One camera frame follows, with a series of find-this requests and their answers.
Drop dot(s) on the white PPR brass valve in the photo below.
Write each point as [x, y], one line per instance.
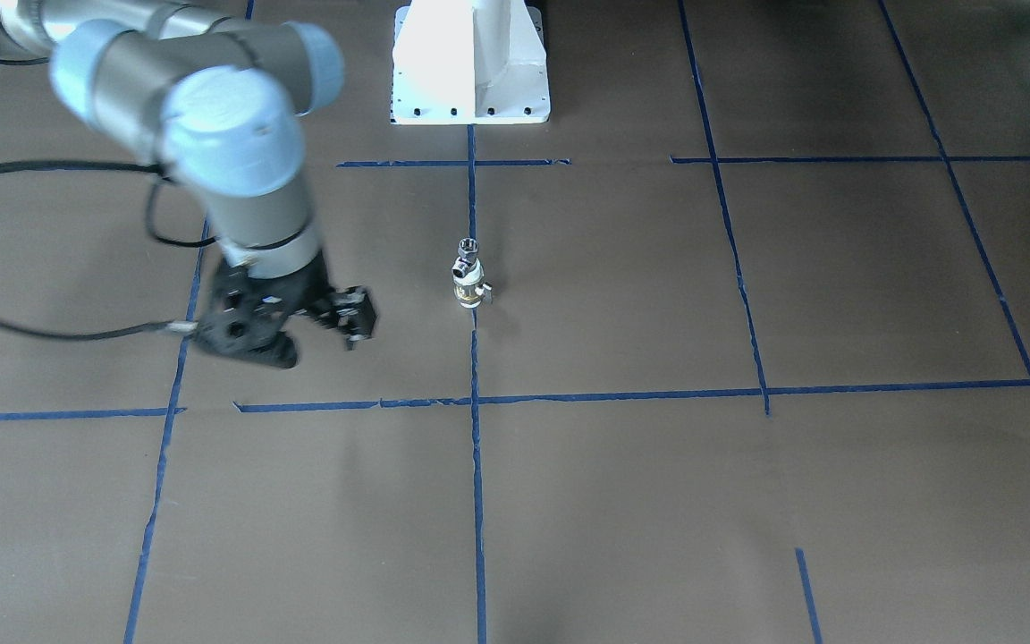
[471, 288]

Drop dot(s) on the chrome tee pipe fitting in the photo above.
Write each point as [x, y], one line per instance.
[467, 262]

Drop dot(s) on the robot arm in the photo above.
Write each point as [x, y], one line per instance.
[213, 99]

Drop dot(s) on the brown paper table cover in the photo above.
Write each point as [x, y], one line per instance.
[756, 368]

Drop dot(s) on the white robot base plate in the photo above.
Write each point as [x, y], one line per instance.
[469, 63]

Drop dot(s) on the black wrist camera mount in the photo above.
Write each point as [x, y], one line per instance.
[244, 316]

